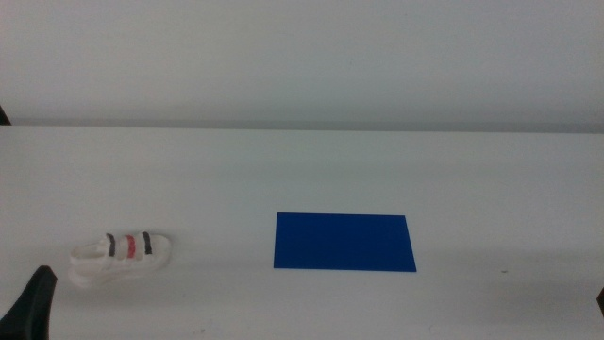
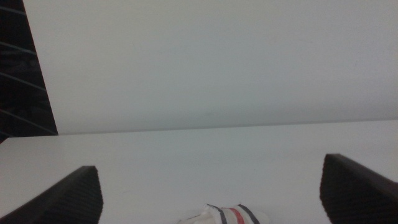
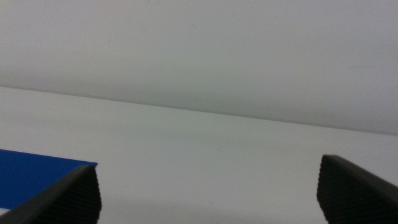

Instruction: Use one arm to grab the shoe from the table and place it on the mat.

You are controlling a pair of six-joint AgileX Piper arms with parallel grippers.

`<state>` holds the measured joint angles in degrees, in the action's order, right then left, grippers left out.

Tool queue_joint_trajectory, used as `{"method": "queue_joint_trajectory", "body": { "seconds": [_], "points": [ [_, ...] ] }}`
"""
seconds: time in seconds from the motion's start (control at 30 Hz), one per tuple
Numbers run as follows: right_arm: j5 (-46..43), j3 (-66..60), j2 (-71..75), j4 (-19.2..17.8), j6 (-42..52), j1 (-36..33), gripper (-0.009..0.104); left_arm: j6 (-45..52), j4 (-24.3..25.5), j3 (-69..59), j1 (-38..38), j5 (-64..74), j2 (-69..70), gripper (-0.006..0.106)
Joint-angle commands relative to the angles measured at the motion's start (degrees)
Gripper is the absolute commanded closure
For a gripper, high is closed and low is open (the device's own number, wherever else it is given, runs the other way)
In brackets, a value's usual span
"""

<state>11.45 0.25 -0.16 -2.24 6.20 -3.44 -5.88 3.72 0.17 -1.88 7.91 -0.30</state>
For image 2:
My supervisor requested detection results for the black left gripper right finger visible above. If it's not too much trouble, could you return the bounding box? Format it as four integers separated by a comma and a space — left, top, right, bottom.
320, 153, 398, 224

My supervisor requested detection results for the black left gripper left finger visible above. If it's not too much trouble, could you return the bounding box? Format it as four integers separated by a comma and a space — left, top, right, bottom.
0, 166, 104, 224

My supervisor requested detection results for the black panel with pale stripes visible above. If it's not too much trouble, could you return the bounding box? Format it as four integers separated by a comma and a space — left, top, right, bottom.
0, 0, 59, 144

